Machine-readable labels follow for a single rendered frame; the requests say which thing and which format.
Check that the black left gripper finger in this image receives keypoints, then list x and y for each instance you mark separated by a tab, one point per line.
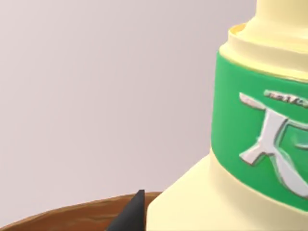
134	214

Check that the cream bottle with green label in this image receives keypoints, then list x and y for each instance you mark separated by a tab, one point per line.
228	120

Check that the round brown wooden coaster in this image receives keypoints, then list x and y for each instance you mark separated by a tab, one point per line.
79	216

